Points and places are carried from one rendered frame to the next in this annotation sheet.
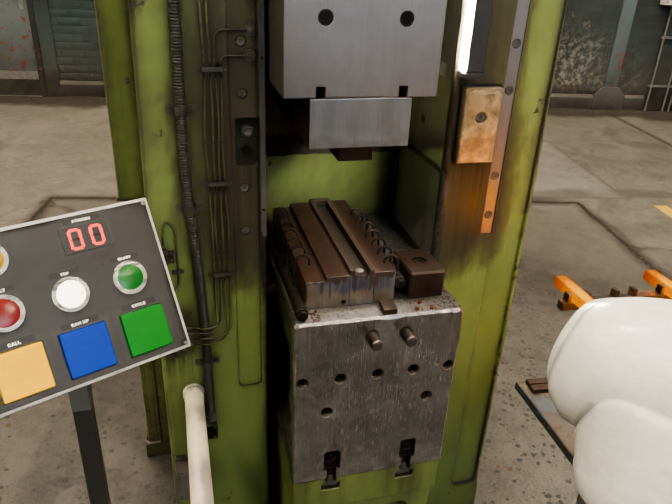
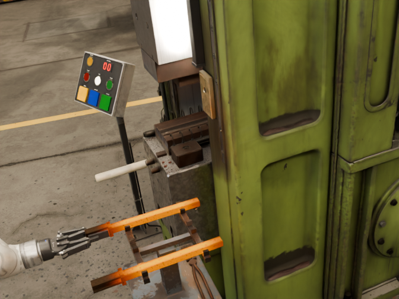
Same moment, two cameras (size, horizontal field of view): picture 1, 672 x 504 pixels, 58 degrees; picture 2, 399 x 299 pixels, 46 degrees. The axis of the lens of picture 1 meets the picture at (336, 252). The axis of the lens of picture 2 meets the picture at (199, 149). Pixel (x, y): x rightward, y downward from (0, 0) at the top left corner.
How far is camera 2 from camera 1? 2.33 m
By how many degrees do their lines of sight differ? 74
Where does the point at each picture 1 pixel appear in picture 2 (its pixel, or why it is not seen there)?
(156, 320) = (107, 101)
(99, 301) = (101, 86)
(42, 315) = (91, 82)
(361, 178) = not seen: hidden behind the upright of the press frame
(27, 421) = not seen: hidden behind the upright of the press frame
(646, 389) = not seen: outside the picture
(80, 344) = (92, 95)
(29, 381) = (81, 96)
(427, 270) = (175, 150)
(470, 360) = (230, 237)
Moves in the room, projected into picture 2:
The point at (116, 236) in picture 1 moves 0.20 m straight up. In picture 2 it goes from (112, 70) to (104, 32)
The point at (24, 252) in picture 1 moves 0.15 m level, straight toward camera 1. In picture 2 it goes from (95, 63) to (69, 72)
